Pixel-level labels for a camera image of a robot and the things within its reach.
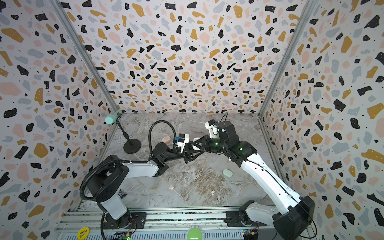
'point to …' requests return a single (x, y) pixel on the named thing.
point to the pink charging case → (166, 139)
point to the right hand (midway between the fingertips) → (193, 142)
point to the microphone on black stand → (131, 146)
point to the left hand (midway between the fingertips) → (205, 147)
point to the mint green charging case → (227, 172)
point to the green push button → (195, 233)
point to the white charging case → (195, 147)
